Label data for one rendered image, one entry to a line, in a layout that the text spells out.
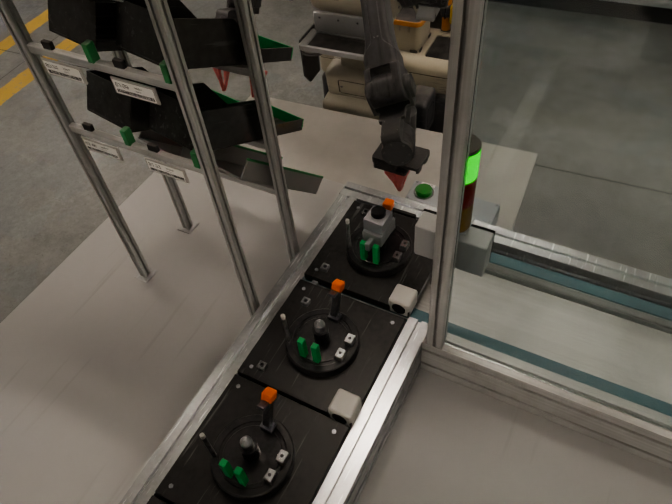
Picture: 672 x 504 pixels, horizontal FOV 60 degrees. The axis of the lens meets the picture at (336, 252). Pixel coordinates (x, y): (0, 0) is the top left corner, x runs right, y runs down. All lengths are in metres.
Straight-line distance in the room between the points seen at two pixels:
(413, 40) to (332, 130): 0.54
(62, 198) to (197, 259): 1.82
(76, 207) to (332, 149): 1.74
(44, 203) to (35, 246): 0.29
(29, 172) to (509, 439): 2.87
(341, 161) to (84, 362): 0.83
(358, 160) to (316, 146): 0.14
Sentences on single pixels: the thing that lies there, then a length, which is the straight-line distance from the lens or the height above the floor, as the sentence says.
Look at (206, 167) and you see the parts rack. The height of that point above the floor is 1.32.
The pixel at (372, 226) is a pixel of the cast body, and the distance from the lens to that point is 1.17.
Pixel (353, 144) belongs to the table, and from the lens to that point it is 1.70.
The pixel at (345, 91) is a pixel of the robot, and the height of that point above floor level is 0.82.
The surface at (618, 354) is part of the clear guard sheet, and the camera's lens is 1.01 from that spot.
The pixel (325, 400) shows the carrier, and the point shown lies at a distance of 1.08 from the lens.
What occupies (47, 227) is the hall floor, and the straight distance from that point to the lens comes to 3.11.
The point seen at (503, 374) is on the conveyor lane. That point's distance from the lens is 1.13.
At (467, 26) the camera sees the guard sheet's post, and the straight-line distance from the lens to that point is 0.68.
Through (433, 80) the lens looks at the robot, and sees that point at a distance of 2.14.
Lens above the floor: 1.93
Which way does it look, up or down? 49 degrees down
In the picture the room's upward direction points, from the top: 7 degrees counter-clockwise
